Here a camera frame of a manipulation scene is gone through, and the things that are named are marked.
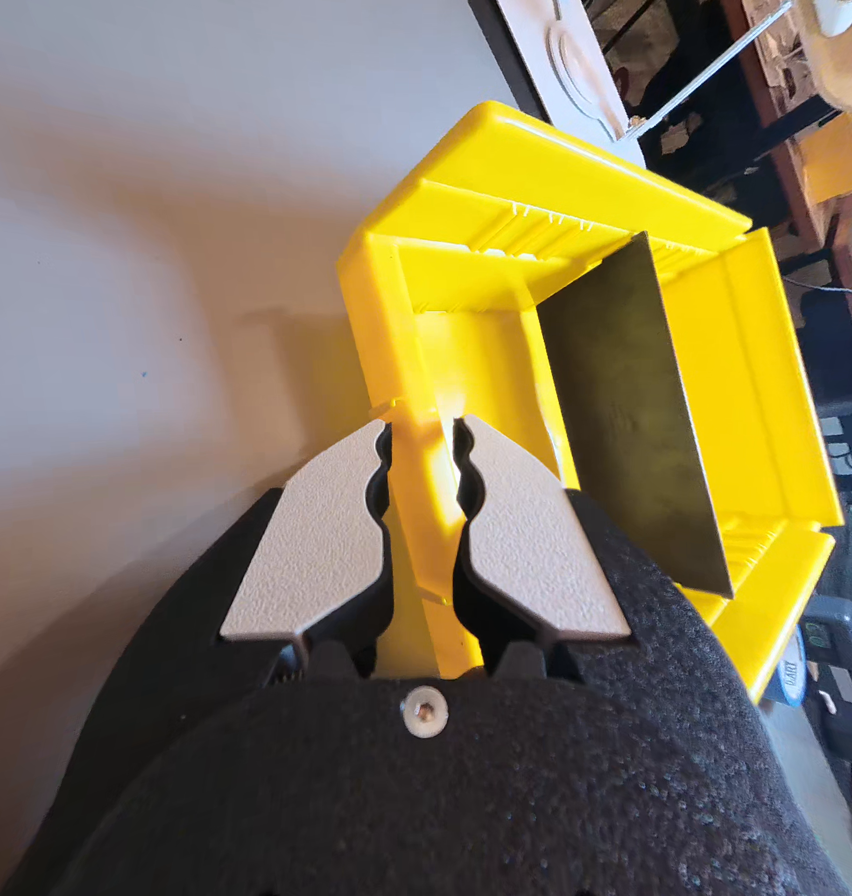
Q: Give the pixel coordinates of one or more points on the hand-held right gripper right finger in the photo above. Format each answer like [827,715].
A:
[538,546]

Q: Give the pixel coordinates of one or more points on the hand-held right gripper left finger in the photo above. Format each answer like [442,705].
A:
[314,546]

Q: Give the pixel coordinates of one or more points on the black bin divider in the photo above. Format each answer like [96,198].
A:
[629,406]

